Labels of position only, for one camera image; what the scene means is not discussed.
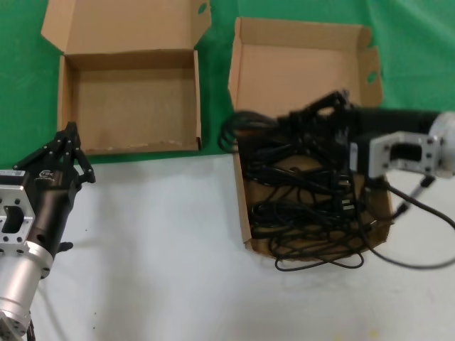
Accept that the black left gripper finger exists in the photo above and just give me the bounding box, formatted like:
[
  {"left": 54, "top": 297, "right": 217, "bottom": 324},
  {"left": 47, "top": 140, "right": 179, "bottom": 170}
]
[
  {"left": 14, "top": 122, "right": 74, "bottom": 171},
  {"left": 70, "top": 122, "right": 96, "bottom": 184}
]

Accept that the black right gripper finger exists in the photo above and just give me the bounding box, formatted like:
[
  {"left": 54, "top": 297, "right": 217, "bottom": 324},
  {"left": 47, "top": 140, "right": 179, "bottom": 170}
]
[
  {"left": 279, "top": 109, "right": 342, "bottom": 143},
  {"left": 309, "top": 91, "right": 353, "bottom": 111}
]

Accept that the grey cable with plug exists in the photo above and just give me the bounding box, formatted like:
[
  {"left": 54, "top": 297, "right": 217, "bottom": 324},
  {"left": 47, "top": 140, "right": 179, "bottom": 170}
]
[{"left": 396, "top": 173, "right": 434, "bottom": 216}]

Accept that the black power cable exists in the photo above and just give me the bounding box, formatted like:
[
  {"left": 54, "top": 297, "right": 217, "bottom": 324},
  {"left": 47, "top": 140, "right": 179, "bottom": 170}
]
[
  {"left": 237, "top": 138, "right": 346, "bottom": 168},
  {"left": 245, "top": 163, "right": 353, "bottom": 196},
  {"left": 250, "top": 202, "right": 370, "bottom": 242},
  {"left": 218, "top": 112, "right": 321, "bottom": 157}
]

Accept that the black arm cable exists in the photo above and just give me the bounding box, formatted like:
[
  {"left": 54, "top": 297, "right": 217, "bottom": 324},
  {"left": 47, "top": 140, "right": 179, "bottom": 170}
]
[
  {"left": 24, "top": 308, "right": 36, "bottom": 341},
  {"left": 364, "top": 184, "right": 455, "bottom": 268},
  {"left": 380, "top": 177, "right": 455, "bottom": 228}
]

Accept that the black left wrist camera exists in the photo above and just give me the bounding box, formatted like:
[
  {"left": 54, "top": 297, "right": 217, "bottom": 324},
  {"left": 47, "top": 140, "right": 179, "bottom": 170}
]
[{"left": 0, "top": 169, "right": 26, "bottom": 188}]

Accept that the silver left camera bracket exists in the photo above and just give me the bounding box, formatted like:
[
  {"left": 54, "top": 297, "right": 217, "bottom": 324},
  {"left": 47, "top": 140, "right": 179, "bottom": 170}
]
[{"left": 0, "top": 184, "right": 36, "bottom": 256}]

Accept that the thin black cable silver connector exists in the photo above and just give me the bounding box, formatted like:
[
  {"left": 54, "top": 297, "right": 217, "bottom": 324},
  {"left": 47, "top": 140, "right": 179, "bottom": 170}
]
[{"left": 266, "top": 184, "right": 374, "bottom": 271}]

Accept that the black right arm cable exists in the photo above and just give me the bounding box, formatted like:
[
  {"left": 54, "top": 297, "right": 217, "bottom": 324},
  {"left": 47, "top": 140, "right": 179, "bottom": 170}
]
[
  {"left": 380, "top": 177, "right": 455, "bottom": 228},
  {"left": 364, "top": 184, "right": 455, "bottom": 268}
]

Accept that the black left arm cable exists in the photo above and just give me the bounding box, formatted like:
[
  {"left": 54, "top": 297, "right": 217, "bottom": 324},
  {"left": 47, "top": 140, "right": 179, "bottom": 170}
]
[{"left": 24, "top": 308, "right": 36, "bottom": 341}]

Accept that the silver right camera bracket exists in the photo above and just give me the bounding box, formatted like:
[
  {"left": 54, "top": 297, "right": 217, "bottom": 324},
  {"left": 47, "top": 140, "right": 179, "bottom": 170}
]
[{"left": 368, "top": 131, "right": 444, "bottom": 178}]

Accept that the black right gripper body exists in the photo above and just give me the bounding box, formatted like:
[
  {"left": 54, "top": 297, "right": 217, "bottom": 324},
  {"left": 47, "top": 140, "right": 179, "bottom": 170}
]
[{"left": 337, "top": 106, "right": 438, "bottom": 143}]

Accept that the silver camera bracket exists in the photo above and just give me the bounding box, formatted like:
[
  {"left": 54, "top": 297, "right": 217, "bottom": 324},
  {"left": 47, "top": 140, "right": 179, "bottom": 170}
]
[
  {"left": 368, "top": 131, "right": 444, "bottom": 178},
  {"left": 0, "top": 184, "right": 36, "bottom": 256}
]

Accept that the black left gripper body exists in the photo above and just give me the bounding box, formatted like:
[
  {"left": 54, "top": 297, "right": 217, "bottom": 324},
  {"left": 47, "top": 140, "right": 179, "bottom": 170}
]
[{"left": 23, "top": 166, "right": 81, "bottom": 255}]

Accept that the open brown cardboard box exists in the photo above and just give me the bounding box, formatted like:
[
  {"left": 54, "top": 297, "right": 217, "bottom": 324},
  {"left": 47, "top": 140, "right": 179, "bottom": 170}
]
[{"left": 41, "top": 0, "right": 213, "bottom": 156}]

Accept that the cardboard box with torn lid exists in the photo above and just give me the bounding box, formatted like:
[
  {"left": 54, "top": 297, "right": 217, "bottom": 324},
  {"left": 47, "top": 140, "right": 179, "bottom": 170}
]
[{"left": 227, "top": 16, "right": 395, "bottom": 256}]

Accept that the green table cloth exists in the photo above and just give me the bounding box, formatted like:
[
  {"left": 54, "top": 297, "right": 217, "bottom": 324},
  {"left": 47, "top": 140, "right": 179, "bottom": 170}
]
[{"left": 0, "top": 0, "right": 455, "bottom": 168}]

